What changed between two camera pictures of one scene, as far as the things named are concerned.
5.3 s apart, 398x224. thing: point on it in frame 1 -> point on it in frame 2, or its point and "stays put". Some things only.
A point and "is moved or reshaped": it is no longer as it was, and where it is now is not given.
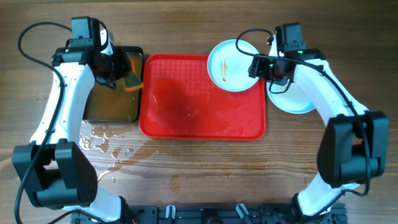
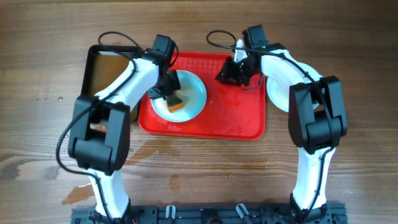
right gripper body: [268, 69] -> [239, 72]
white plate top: [228, 68] is moved or reshaped
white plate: [290, 101] stays put
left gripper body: [117, 64] -> [166, 84]
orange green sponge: [133, 81] is moved or reshaped
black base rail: [218, 214] stays put
